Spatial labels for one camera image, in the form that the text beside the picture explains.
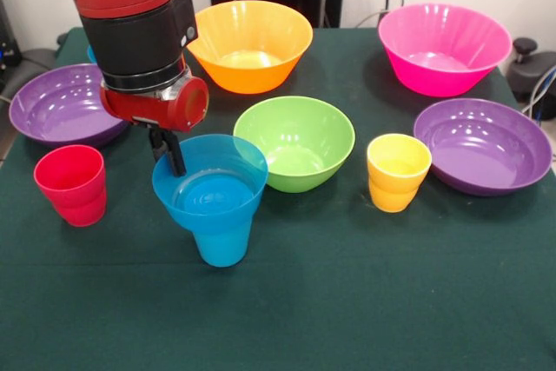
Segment grey rounded base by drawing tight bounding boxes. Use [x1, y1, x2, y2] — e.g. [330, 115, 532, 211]
[17, 47, 60, 81]

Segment green plastic bowl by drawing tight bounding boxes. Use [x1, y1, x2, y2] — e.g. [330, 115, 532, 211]
[233, 96, 356, 194]

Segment bundle of light cables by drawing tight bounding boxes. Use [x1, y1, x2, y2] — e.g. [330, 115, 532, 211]
[520, 64, 556, 123]

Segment black clamp with knob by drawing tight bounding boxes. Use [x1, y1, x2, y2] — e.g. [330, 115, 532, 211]
[506, 36, 556, 101]

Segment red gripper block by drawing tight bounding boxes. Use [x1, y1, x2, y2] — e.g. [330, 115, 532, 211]
[99, 76, 210, 178]

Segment blue plastic cup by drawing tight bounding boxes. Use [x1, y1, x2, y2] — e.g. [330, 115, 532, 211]
[192, 216, 254, 268]

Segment black equipment box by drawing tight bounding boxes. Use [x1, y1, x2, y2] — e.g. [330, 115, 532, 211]
[0, 0, 23, 89]

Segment dark green tablecloth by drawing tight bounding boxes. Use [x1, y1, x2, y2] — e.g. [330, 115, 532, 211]
[0, 25, 556, 371]

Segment pink plastic bowl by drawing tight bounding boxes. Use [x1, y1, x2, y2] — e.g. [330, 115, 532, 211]
[377, 3, 513, 98]

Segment red plastic cup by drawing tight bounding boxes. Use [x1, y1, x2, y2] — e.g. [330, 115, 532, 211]
[33, 143, 108, 228]

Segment orange plastic bowl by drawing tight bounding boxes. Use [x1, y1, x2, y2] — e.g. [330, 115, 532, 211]
[186, 0, 314, 95]

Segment purple plastic bowl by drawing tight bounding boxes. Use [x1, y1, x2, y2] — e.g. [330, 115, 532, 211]
[8, 63, 129, 149]
[413, 97, 553, 197]

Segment yellow plastic cup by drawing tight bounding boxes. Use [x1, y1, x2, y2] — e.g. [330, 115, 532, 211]
[367, 133, 434, 214]

